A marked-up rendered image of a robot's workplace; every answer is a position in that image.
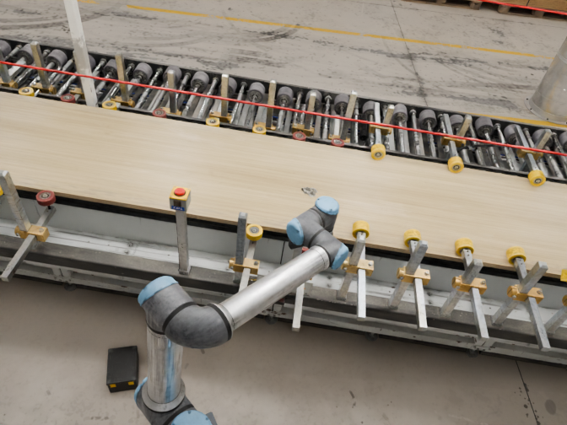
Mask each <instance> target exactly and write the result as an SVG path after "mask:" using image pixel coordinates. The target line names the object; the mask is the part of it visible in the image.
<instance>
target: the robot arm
mask: <svg viewBox="0 0 567 425"><path fill-rule="evenodd" d="M338 213H339V204H338V202H337V201H336V200H335V199H334V198H332V197H329V196H320V197H318V198H317V199H316V201H315V206H314V207H311V208H310V209H308V210H307V211H305V212H303V213H301V214H300V215H299V216H298V217H296V218H293V219H292V220H291V221H290V222H288V224H287V226H286V231H287V235H288V237H289V244H288V246H289V248H290V249H291V250H292V249H295V248H300V247H303V246H306V247H307V248H308V250H307V251H305V252H304V253H302V254H300V255H299V256H296V257H295V258H294V259H293V260H291V261H289V262H287V263H285V264H284V265H282V266H281V267H279V268H277V269H276V270H274V271H273V272H270V273H269V274H267V275H266V276H265V277H262V278H261V279H259V280H257V281H256V282H254V283H253V284H251V285H250V286H248V287H246V288H244V289H242V290H241V291H239V292H238V293H236V294H234V295H233V296H231V297H229V298H228V299H226V300H225V301H223V302H222V303H220V304H213V303H210V304H207V305H205V306H203V307H201V306H198V305H197V304H196V303H195V301H194V300H193V299H192V298H191V297H190V296H189V295H188V294H187V293H186V291H185V290H184V289H183V288H182V287H181V286H180V285H179V284H178V282H177V281H176V280H175V279H173V278H172V277H169V276H163V277H159V278H156V279H155V280H153V281H152V282H150V283H149V284H148V285H147V286H146V287H145V288H144V289H143V290H142V291H141V293H140V294H139V295H138V302H139V303H140V306H141V307H143V309H144V310H145V313H146V324H147V355H148V377H146V378H145V379H144V380H143V382H142V384H139V386H138V387H137V389H136V390H135V393H134V400H135V402H136V404H137V406H138V408H139V409H140V410H141V412H142V413H143V415H144V416H145V417H146V418H147V420H148V421H149V423H150V424H151V425H212V423H211V422H210V420H209V419H208V417H207V416H206V415H205V414H203V413H202V412H199V411H198V410H197V409H196V408H195V407H194V406H193V404H192V403H191V402H190V401H189V400H188V399H187V397H186V395H185V392H186V388H185V384H184V382H183V380H182V378H181V365H182V354H183V347H189V348H196V349H205V348H212V347H218V346H220V345H222V344H224V343H226V342H227V341H228V340H230V339H231V338H232V336H233V330H235V329H236V328H238V327H239V326H241V325H243V324H244V323H246V322H247V321H248V320H250V319H251V318H253V317H254V316H256V315H258V314H259V313H261V312H262V311H263V310H265V309H266V308H268V307H269V306H271V305H272V304H274V303H276V302H277V301H279V300H280V299H281V298H283V297H284V296H286V295H287V294H289V293H291V292H292V291H294V290H295V289H296V288H298V287H299V286H301V285H302V284H304V283H305V282H307V281H309V280H310V279H312V278H313V277H314V276H316V275H317V274H319V273H320V272H322V271H324V270H326V269H327V268H329V267H331V269H333V270H336V269H338V268H339V267H340V266H341V265H342V264H343V263H344V261H345V260H346V258H347V256H348V247H347V246H345V245H344V244H343V243H342V242H340V241H339V240H338V239H337V238H335V237H334V236H333V229H334V225H335V223H336V219H337V216H338Z"/></svg>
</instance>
